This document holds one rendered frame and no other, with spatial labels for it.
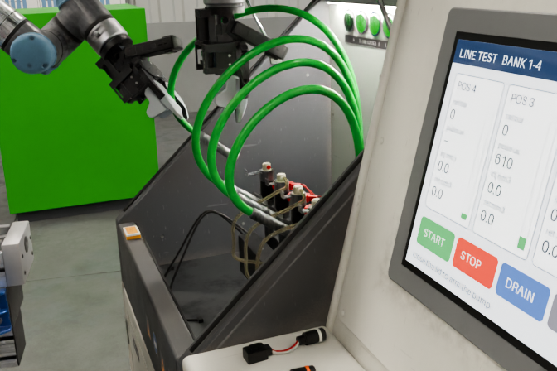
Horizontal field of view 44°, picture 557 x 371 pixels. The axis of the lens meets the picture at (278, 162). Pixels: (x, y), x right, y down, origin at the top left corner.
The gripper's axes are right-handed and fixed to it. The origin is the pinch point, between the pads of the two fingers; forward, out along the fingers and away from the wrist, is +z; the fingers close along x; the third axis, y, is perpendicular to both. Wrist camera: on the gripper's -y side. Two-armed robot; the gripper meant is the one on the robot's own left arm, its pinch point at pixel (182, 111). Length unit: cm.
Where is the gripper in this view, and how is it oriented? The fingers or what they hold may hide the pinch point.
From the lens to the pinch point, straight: 138.6
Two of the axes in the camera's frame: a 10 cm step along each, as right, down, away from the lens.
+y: -7.1, 6.6, 2.3
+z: 6.5, 7.5, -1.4
